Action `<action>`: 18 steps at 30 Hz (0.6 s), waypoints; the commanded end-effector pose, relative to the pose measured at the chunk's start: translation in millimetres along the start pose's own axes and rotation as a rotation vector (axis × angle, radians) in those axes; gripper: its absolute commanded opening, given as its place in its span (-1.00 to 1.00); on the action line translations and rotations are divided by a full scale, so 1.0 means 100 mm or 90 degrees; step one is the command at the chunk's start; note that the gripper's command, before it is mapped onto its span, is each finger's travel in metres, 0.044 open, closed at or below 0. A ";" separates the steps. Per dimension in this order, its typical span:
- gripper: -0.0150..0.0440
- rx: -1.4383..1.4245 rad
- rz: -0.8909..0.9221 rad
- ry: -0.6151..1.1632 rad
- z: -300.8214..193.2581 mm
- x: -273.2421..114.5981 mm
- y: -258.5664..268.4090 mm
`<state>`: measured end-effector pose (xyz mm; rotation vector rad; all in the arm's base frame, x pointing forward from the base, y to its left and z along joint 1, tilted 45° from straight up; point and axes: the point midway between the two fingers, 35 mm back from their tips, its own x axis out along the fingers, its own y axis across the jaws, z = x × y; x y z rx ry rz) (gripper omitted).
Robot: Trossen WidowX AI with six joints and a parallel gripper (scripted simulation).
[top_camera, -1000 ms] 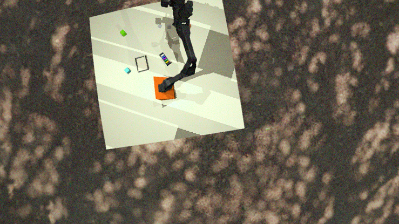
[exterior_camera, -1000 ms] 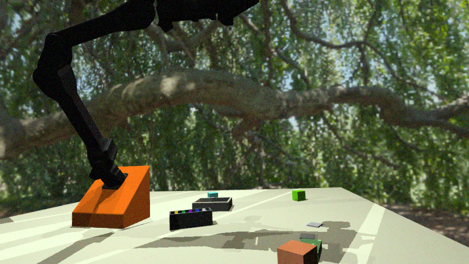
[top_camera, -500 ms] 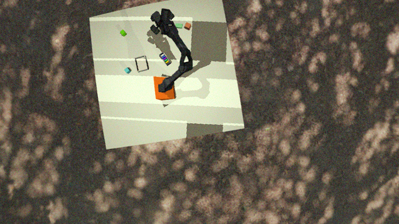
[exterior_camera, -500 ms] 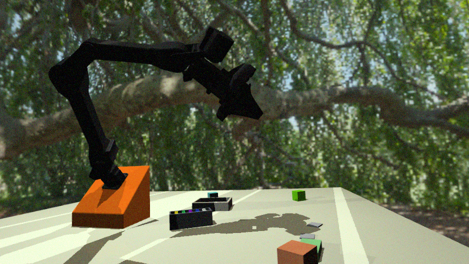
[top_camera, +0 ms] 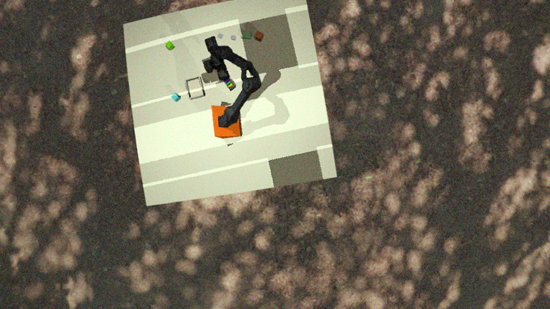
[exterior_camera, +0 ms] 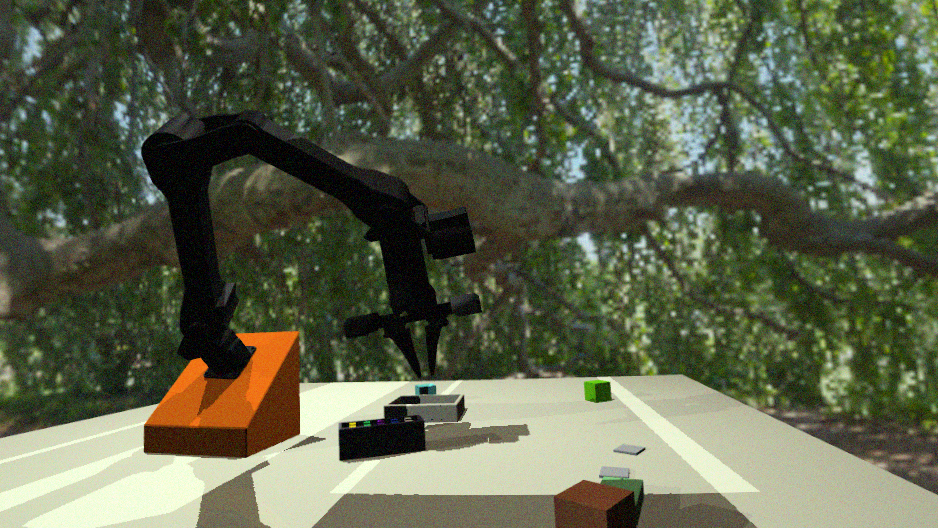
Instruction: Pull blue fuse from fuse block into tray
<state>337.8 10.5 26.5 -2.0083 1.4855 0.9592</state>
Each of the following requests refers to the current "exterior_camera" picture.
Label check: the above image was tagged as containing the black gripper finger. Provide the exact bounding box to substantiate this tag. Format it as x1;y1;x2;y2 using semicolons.
383;328;421;379
425;320;449;376

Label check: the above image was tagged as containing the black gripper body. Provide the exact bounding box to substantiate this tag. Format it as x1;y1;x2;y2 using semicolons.
344;262;482;339

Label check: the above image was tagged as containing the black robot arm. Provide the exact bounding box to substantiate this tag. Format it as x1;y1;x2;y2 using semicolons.
141;110;476;379

